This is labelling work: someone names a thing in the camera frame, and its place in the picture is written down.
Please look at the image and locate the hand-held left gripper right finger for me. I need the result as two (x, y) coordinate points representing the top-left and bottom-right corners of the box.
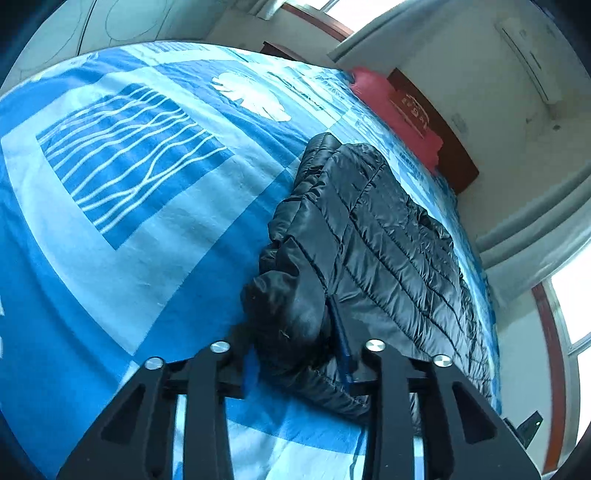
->
(330, 302), (542, 480)

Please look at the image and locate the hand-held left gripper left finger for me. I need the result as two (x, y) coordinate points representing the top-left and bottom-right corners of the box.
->
(55, 340), (260, 480)

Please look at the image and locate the black puffer jacket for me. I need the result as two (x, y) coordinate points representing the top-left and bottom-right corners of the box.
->
(240, 131), (492, 437)

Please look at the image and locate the wooden window sill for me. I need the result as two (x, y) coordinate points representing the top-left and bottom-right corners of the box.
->
(281, 2), (355, 43)
(531, 281), (568, 472)

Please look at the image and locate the blue patterned bed sheet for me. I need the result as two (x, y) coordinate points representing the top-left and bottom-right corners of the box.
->
(0, 41), (504, 480)

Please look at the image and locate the grey curtain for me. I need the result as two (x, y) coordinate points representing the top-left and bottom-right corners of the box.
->
(328, 7), (462, 70)
(475, 182), (591, 282)

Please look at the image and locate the red pillow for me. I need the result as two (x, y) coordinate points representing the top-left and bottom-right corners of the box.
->
(348, 66), (444, 172)

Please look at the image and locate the wooden headboard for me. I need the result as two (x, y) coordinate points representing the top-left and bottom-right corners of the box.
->
(387, 68), (479, 193)

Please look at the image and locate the small brown printed cushion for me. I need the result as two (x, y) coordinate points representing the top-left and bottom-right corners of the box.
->
(387, 85), (432, 139)

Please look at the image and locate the wooden nightstand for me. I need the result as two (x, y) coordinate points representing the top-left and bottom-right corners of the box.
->
(261, 41), (302, 62)

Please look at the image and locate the wardrobe with patterned glass doors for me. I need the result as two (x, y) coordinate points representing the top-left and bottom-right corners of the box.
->
(0, 0), (241, 90)

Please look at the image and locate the white curtain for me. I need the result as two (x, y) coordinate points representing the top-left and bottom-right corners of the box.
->
(238, 0), (289, 21)

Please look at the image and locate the window with white frame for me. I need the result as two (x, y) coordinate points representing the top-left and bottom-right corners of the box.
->
(549, 263), (591, 462)
(295, 0), (411, 33)

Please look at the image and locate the white wall air conditioner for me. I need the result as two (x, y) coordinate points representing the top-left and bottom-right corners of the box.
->
(495, 18), (565, 103)

